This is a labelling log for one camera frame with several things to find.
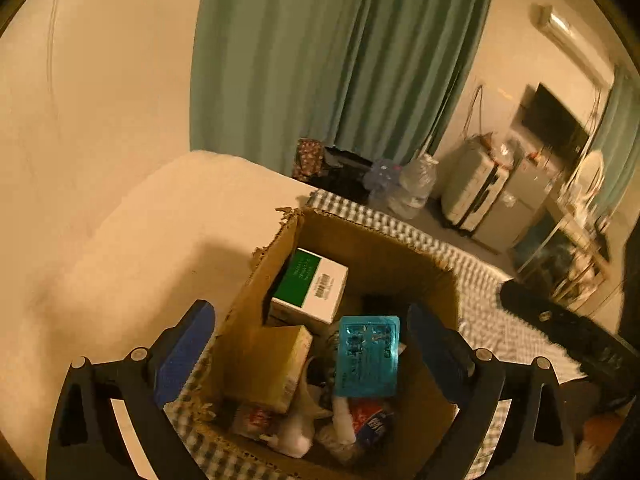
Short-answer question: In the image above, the floral bag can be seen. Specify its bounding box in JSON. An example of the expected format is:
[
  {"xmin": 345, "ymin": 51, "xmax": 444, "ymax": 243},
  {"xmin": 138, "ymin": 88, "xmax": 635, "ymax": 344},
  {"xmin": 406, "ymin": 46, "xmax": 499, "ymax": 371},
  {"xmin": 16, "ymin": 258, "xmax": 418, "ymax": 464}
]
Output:
[{"xmin": 292, "ymin": 138, "xmax": 326, "ymax": 183}]

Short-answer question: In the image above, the white mattress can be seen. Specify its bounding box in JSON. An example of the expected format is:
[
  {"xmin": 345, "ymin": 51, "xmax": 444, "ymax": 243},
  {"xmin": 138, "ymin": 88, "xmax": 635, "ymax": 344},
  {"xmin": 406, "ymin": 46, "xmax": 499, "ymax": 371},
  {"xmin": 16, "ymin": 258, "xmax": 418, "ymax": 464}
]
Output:
[{"xmin": 30, "ymin": 149, "xmax": 321, "ymax": 461}]

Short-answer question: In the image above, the oval vanity mirror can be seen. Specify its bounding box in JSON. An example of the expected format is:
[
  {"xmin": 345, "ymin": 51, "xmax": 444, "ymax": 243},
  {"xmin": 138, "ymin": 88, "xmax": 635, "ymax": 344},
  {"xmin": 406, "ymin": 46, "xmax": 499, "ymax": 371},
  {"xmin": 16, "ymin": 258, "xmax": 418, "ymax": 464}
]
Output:
[{"xmin": 570, "ymin": 150, "xmax": 606, "ymax": 206}]

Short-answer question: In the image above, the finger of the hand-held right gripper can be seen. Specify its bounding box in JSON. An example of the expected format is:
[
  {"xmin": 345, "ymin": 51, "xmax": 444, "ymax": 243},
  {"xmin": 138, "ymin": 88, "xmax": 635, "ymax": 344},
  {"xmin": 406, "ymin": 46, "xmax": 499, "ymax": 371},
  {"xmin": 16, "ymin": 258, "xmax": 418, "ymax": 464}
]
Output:
[{"xmin": 500, "ymin": 280, "xmax": 591, "ymax": 361}]

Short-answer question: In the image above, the blue label water bottle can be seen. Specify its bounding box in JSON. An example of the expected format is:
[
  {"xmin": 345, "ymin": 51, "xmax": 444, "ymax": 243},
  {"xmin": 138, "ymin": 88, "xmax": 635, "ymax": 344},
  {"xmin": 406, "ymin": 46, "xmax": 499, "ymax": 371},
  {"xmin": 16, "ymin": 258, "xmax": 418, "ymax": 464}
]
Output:
[{"xmin": 320, "ymin": 395, "xmax": 396, "ymax": 466}]

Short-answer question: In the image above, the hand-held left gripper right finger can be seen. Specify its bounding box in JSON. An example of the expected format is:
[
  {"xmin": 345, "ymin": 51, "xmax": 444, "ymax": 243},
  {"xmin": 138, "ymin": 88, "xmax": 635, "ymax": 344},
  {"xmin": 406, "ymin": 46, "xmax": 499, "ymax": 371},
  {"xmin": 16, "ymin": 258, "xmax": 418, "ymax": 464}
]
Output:
[{"xmin": 405, "ymin": 302, "xmax": 578, "ymax": 480}]

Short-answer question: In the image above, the bluish water jug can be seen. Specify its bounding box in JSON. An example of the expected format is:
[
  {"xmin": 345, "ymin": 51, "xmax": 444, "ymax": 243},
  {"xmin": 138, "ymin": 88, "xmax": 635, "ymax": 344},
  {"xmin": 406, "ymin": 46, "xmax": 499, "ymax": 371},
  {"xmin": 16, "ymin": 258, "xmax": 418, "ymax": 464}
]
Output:
[{"xmin": 364, "ymin": 157, "xmax": 403, "ymax": 208}]

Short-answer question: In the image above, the green curtain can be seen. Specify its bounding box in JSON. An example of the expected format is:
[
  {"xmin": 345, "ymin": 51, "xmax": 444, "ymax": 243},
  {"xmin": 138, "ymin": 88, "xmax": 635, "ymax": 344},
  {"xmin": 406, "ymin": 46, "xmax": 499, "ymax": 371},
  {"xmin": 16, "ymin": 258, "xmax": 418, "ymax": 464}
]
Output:
[
  {"xmin": 585, "ymin": 67, "xmax": 640, "ymax": 211},
  {"xmin": 190, "ymin": 0, "xmax": 501, "ymax": 181}
]

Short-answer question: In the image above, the small tan box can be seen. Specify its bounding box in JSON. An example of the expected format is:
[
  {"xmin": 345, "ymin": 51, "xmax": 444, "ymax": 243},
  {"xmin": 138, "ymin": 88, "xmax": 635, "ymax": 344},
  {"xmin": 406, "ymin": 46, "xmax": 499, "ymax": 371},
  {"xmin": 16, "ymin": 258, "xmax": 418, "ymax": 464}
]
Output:
[{"xmin": 222, "ymin": 325, "xmax": 313, "ymax": 413}]

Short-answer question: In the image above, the white plastic bottle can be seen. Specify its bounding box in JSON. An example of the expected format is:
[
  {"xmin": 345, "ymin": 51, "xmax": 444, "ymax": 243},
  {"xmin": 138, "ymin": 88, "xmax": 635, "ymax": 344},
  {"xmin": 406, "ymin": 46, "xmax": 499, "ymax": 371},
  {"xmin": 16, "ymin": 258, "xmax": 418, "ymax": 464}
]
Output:
[{"xmin": 272, "ymin": 395, "xmax": 321, "ymax": 461}]

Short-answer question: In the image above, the white air conditioner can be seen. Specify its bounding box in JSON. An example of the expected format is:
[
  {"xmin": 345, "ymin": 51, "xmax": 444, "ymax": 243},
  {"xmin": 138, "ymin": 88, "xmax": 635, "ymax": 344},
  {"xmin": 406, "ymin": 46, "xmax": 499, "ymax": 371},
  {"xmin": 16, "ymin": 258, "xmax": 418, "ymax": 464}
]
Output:
[{"xmin": 532, "ymin": 4, "xmax": 616, "ymax": 88}]

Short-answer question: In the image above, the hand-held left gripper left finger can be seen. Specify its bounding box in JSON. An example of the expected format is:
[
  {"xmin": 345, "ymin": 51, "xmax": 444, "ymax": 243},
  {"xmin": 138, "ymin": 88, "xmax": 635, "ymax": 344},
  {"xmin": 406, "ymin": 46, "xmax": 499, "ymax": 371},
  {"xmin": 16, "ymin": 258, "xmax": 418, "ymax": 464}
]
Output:
[{"xmin": 45, "ymin": 299, "xmax": 217, "ymax": 480}]

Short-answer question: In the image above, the white vanity desk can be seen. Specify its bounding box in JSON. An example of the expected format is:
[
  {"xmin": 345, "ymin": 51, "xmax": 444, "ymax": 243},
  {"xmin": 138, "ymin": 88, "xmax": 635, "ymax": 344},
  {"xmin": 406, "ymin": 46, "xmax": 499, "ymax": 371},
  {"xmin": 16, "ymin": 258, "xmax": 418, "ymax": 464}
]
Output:
[{"xmin": 515, "ymin": 195, "xmax": 611, "ymax": 306}]

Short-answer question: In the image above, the grey checked bedsheet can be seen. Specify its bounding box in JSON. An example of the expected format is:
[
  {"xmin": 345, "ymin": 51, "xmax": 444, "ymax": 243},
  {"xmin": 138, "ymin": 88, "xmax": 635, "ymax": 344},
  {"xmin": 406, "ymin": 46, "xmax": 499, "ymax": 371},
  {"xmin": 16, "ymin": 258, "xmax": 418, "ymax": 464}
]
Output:
[{"xmin": 165, "ymin": 190, "xmax": 591, "ymax": 480}]

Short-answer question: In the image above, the clear water jug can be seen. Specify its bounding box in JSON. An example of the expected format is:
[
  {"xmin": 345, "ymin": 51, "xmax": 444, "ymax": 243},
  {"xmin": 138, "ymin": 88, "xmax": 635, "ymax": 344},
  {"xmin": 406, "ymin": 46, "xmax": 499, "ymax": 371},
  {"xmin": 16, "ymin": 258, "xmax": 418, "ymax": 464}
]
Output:
[{"xmin": 387, "ymin": 155, "xmax": 438, "ymax": 220}]

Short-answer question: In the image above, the black bag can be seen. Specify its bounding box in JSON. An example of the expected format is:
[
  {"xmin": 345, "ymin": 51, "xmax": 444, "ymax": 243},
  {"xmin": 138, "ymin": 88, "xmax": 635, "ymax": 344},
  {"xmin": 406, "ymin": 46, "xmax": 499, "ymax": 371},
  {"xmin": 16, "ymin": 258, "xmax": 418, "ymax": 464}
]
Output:
[{"xmin": 305, "ymin": 146, "xmax": 376, "ymax": 206}]

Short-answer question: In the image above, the red and white wrapper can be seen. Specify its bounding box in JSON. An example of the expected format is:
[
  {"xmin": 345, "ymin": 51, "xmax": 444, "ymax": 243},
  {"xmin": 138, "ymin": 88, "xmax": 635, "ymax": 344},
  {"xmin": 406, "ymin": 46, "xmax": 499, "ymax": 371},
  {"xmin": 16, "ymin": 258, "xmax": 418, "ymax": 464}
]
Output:
[{"xmin": 232, "ymin": 400, "xmax": 276, "ymax": 441}]

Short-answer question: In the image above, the black flat television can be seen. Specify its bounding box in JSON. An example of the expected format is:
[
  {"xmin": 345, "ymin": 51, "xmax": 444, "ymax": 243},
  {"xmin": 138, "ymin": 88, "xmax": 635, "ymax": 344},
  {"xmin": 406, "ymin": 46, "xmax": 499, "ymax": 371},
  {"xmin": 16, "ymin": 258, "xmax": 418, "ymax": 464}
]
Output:
[{"xmin": 520, "ymin": 82, "xmax": 591, "ymax": 166}]

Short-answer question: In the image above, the blue blister pack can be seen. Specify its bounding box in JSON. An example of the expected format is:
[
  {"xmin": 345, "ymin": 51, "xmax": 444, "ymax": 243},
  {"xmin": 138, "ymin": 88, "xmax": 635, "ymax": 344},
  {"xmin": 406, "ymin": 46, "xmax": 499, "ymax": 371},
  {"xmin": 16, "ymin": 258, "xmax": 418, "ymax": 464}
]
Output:
[{"xmin": 334, "ymin": 315, "xmax": 401, "ymax": 399}]

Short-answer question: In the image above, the green and white medicine box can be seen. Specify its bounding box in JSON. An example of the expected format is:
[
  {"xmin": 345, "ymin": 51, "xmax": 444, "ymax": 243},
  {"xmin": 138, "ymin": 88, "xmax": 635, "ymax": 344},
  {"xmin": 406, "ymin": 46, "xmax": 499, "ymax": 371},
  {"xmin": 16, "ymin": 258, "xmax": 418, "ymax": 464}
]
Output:
[{"xmin": 267, "ymin": 247, "xmax": 349, "ymax": 325}]

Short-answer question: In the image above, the grey fridge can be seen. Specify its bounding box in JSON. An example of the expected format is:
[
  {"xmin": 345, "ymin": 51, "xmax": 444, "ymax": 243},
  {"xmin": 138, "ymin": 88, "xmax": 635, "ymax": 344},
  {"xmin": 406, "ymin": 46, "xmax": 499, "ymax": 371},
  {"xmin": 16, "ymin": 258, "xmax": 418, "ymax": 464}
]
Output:
[{"xmin": 472, "ymin": 152, "xmax": 556, "ymax": 256}]

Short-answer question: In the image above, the brown cardboard box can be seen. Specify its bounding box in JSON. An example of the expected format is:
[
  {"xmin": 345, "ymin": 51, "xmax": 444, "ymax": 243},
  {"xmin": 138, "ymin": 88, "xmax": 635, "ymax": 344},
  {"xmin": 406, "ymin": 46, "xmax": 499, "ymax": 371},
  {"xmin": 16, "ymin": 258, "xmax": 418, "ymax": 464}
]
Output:
[{"xmin": 197, "ymin": 205, "xmax": 463, "ymax": 480}]

